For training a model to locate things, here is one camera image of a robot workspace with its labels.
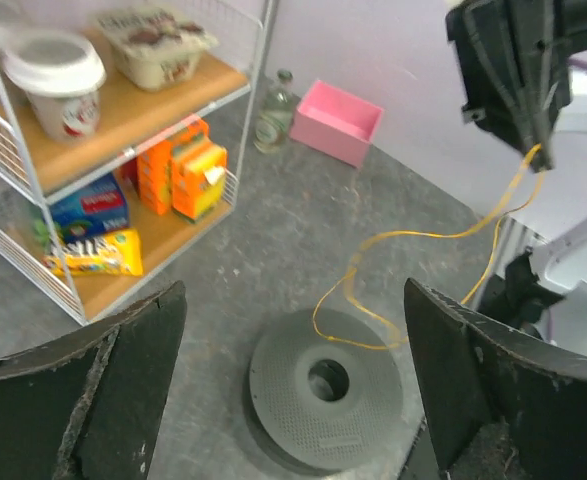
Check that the pink plastic bin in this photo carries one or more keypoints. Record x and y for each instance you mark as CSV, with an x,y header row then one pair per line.
x,y
336,122

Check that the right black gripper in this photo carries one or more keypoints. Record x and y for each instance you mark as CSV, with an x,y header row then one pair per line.
x,y
515,77

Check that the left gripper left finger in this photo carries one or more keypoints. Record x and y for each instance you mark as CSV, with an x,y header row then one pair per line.
x,y
89,404

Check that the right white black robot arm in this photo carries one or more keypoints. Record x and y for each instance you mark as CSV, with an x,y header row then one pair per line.
x,y
538,275

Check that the Chobani yogurt tub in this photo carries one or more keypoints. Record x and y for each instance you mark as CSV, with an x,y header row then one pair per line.
x,y
154,46

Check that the white lidded yogurt cup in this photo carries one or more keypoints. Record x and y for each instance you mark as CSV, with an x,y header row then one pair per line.
x,y
61,74

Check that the white wire shelf rack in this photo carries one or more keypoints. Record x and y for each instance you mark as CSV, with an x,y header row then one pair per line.
x,y
38,171

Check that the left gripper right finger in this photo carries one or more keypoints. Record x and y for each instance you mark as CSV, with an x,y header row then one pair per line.
x,y
473,371

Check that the yellow orange sponge pack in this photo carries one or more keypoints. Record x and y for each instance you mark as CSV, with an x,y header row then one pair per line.
x,y
198,178

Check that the blue snack box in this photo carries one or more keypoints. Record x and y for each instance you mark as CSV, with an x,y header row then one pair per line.
x,y
96,209

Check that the yellow M&M candy bag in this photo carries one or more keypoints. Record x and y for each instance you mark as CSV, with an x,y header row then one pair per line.
x,y
117,253

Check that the clear glass bottle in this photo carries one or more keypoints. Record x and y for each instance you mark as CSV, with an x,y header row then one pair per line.
x,y
275,114

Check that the orange cracker box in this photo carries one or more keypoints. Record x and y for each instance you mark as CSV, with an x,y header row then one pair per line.
x,y
154,165

